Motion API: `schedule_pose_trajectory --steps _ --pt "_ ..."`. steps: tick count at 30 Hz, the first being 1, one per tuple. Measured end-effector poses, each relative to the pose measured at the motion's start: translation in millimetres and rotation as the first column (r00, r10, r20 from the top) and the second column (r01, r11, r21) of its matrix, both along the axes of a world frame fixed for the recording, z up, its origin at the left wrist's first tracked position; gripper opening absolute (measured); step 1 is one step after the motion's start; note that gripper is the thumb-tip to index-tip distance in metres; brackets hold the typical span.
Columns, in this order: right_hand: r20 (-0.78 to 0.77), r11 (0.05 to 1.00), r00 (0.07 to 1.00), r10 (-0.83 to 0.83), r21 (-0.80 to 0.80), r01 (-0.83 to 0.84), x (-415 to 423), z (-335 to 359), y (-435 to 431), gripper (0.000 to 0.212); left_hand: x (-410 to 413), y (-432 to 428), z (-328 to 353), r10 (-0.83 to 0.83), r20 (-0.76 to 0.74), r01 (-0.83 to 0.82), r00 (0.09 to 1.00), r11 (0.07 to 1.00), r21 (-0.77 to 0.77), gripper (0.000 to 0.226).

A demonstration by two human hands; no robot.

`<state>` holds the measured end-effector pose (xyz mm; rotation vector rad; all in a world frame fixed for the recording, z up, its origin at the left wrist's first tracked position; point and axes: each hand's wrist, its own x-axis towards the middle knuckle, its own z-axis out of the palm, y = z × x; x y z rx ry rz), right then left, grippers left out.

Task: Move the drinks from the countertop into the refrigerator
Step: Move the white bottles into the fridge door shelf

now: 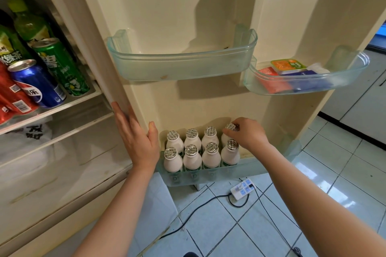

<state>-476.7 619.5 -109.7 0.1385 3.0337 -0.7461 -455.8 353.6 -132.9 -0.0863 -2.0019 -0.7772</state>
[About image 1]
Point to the orange packet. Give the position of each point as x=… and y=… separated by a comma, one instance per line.
x=286, y=65

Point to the person's left forearm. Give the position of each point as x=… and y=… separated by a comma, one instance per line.
x=117, y=217

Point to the person's left hand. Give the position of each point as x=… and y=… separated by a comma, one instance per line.
x=141, y=148

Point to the white blue packet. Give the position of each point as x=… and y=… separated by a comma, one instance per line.
x=310, y=83

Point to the blue Pepsi can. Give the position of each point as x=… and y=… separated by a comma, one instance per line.
x=36, y=85

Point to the printed clear plastic bag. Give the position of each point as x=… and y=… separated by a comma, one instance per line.
x=24, y=142

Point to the white sink base cabinet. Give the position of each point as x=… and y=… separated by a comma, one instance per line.
x=362, y=103

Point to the glass crisper cover shelf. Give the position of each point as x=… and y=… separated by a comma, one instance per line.
x=78, y=131

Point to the green Sprite can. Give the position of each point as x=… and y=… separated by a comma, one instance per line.
x=60, y=67

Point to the red packet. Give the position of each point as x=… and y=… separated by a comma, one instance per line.
x=273, y=82

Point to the person's right forearm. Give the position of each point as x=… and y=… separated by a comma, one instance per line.
x=316, y=205

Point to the white refrigerator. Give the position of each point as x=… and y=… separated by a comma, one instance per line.
x=196, y=9

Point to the white power strip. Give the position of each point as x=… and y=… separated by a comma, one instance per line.
x=242, y=189

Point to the green tea bottle lime cap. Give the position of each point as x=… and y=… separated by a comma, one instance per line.
x=10, y=52
x=30, y=25

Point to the glass fridge shelf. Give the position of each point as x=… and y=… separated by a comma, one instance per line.
x=69, y=103

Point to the person's right hand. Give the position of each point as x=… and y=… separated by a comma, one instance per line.
x=251, y=134

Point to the deep clear door bin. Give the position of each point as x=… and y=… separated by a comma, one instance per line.
x=196, y=178

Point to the cluster of small white bottles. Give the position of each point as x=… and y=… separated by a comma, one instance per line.
x=193, y=160

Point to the small clear door bin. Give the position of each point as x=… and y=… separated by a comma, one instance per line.
x=181, y=68
x=340, y=80

